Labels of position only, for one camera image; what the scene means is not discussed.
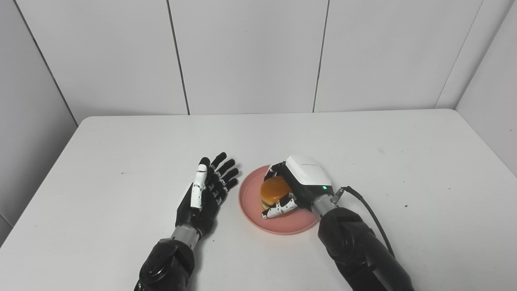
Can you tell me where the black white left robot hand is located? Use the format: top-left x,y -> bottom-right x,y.
174,152 -> 240,240

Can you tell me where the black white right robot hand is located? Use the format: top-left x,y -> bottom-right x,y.
261,155 -> 335,219

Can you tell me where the toy hamburger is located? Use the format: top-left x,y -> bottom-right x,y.
260,175 -> 294,215

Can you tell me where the pink round plate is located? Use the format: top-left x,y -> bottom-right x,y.
238,164 -> 322,235

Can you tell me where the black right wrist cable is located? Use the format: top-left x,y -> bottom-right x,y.
331,186 -> 396,259

